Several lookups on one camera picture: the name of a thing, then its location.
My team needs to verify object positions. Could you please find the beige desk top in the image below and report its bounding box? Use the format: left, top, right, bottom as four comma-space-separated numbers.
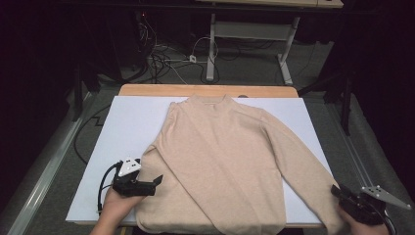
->
195, 0, 345, 9

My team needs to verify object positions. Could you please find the metal floor rail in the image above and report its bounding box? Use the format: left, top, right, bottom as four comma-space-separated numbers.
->
325, 103, 398, 235
6, 92, 94, 235

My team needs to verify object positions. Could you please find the white metal desk frame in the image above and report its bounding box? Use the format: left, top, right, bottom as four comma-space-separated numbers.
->
206, 13, 301, 86

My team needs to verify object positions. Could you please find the right hand-held gripper black cable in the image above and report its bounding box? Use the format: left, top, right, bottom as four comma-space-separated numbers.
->
374, 204, 398, 235

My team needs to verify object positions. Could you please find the tangle of black cables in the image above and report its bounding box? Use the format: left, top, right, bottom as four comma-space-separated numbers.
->
136, 12, 223, 84

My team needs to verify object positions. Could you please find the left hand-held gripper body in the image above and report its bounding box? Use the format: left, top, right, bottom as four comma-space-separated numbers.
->
112, 158, 158, 198

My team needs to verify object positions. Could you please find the hand-held gripper black cable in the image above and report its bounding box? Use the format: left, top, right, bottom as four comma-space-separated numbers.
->
374, 204, 398, 235
96, 161, 124, 215

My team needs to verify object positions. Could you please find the person's right hand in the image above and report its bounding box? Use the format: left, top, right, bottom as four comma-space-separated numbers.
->
337, 207, 392, 235

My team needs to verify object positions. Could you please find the black metal stand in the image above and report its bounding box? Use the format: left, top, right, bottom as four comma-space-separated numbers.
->
71, 60, 103, 122
297, 63, 356, 137

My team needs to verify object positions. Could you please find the long black floor cable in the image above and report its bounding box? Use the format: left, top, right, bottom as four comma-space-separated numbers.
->
72, 103, 113, 166

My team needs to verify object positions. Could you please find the white board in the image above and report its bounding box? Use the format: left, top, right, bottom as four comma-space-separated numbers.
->
65, 95, 352, 227

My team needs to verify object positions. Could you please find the left hand-held gripper black cable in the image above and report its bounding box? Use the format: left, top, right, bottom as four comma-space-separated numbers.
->
96, 161, 124, 215

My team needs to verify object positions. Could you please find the beige knit sweater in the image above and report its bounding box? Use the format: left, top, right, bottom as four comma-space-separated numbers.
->
134, 93, 352, 235

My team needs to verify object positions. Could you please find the white cable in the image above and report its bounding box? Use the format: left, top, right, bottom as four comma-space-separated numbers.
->
190, 35, 219, 67

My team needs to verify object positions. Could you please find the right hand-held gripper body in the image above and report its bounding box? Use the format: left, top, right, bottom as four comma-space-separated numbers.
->
338, 184, 413, 226

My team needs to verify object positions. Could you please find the person's left hand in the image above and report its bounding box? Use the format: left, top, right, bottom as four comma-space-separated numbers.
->
89, 187, 147, 235

